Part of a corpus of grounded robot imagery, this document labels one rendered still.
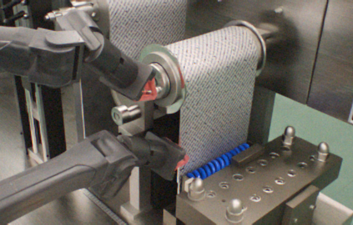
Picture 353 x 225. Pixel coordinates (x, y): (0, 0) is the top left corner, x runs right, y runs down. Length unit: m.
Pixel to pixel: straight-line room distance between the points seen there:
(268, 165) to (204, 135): 0.18
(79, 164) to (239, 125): 0.49
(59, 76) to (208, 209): 0.41
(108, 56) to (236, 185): 0.43
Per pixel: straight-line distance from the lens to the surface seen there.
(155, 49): 0.92
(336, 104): 1.08
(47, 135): 1.17
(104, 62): 0.76
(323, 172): 1.10
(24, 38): 0.73
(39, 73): 0.75
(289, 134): 1.16
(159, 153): 0.89
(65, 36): 0.74
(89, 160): 0.74
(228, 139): 1.09
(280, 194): 1.01
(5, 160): 1.35
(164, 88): 0.90
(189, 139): 0.97
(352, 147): 3.26
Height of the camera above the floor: 1.65
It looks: 30 degrees down
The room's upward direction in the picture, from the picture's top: 2 degrees clockwise
